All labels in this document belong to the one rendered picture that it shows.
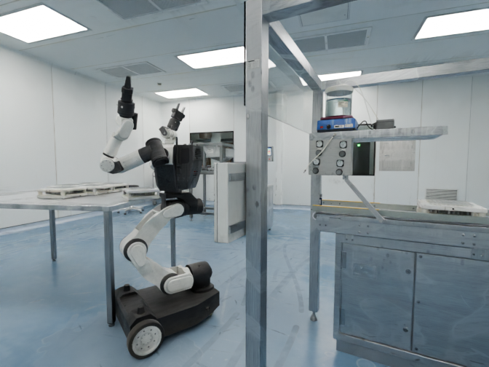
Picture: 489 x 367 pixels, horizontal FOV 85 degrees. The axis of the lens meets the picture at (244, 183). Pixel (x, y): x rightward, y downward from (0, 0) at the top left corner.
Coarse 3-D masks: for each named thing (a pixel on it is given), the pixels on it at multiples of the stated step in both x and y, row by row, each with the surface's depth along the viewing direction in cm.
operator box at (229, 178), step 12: (216, 168) 85; (228, 168) 84; (240, 168) 91; (216, 180) 86; (228, 180) 84; (240, 180) 90; (216, 192) 86; (228, 192) 85; (240, 192) 92; (216, 204) 86; (228, 204) 85; (240, 204) 92; (216, 216) 87; (228, 216) 85; (240, 216) 92; (216, 228) 87; (228, 228) 85; (240, 228) 91; (216, 240) 87; (228, 240) 86
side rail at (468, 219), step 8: (312, 208) 151; (320, 208) 149; (328, 208) 147; (336, 208) 145; (344, 208) 144; (352, 208) 142; (384, 216) 135; (392, 216) 133; (400, 216) 132; (408, 216) 130; (416, 216) 129; (424, 216) 127; (432, 216) 126; (440, 216) 124; (448, 216) 123; (456, 216) 122; (464, 216) 120; (472, 216) 119; (480, 216) 119; (488, 224) 117
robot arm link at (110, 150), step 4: (112, 140) 152; (116, 140) 153; (108, 144) 153; (112, 144) 153; (116, 144) 154; (120, 144) 156; (104, 148) 154; (108, 148) 153; (112, 148) 153; (116, 148) 155; (104, 152) 153; (108, 152) 153; (112, 152) 154; (116, 152) 156; (104, 156) 153; (108, 156) 154; (112, 156) 155; (100, 160) 154
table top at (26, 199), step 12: (12, 192) 254; (24, 192) 255; (36, 192) 255; (120, 192) 256; (156, 192) 256; (0, 204) 182; (12, 204) 181; (24, 204) 180; (36, 204) 179; (48, 204) 179; (60, 204) 179; (72, 204) 179; (84, 204) 179; (96, 204) 179; (108, 204) 179; (120, 204) 182; (132, 204) 197
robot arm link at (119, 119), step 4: (120, 112) 148; (124, 112) 148; (128, 112) 149; (132, 112) 151; (120, 116) 150; (124, 116) 149; (128, 116) 150; (132, 116) 154; (136, 116) 155; (116, 120) 155; (120, 120) 150; (132, 120) 153; (136, 120) 157; (120, 124) 151; (136, 124) 158; (136, 128) 159
